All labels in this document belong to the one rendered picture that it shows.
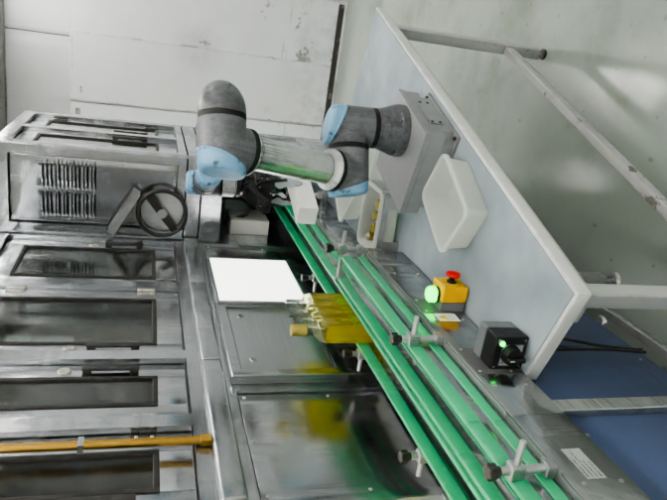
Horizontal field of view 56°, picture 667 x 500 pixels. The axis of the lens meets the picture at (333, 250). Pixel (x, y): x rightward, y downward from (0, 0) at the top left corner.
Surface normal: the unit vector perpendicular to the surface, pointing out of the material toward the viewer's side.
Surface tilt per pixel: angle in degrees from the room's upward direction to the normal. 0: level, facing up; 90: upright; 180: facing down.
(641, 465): 90
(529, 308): 0
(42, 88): 90
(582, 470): 90
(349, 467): 90
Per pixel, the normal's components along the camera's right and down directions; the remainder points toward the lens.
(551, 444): 0.14, -0.93
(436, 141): 0.20, 0.64
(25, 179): 0.26, 0.36
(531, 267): -0.95, -0.04
